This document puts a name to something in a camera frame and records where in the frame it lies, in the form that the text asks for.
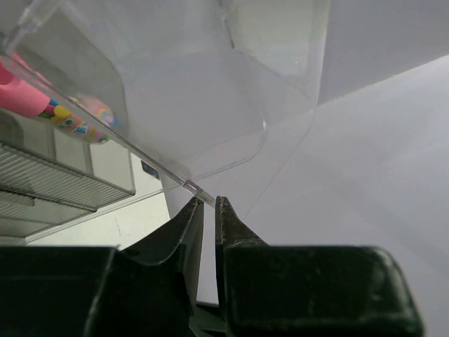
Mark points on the pink capped marker tube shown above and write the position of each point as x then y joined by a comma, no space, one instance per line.
21,98

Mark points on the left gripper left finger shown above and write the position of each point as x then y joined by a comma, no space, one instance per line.
147,289

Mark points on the clear acrylic drawer organizer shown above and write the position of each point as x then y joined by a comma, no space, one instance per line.
216,95

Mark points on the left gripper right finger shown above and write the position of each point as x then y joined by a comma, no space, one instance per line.
266,290

